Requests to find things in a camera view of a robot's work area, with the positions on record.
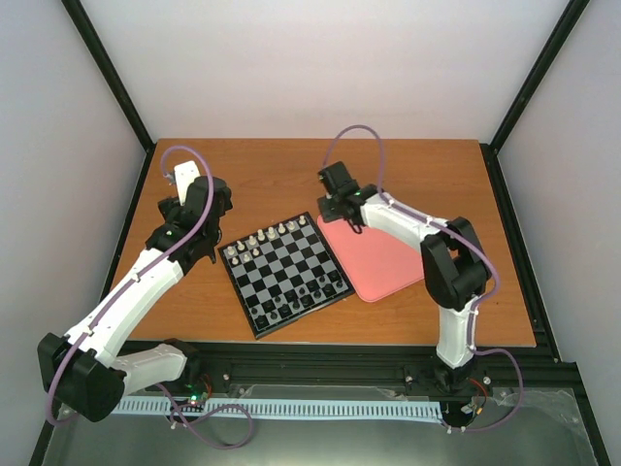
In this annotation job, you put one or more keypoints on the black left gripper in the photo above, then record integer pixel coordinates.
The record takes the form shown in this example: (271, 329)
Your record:
(228, 204)

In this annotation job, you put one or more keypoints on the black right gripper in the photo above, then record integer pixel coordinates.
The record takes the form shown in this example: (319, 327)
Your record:
(325, 214)

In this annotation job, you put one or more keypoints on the pink plastic tray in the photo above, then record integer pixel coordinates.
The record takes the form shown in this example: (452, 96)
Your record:
(376, 264)

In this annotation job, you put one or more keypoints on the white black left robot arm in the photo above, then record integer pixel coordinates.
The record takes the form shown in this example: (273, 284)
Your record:
(83, 368)

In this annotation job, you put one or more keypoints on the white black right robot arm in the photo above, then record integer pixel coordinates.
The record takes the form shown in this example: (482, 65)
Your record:
(456, 270)

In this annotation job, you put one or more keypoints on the black grey chess board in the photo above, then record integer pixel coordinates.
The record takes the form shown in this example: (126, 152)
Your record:
(288, 267)

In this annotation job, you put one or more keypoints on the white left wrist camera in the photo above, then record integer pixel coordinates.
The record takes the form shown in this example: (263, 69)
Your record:
(182, 177)

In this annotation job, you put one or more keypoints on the black aluminium frame rail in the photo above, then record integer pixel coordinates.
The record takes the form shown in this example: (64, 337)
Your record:
(406, 369)

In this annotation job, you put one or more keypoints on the left black corner post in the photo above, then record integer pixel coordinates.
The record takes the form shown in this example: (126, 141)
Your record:
(91, 39)

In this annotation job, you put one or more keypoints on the black corner post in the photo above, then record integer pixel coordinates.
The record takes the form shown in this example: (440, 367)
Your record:
(91, 39)
(556, 39)

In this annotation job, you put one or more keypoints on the white slotted cable duct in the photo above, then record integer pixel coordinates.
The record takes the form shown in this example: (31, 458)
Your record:
(289, 409)

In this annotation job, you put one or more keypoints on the right black corner post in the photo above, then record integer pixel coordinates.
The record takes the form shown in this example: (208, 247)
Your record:
(556, 39)

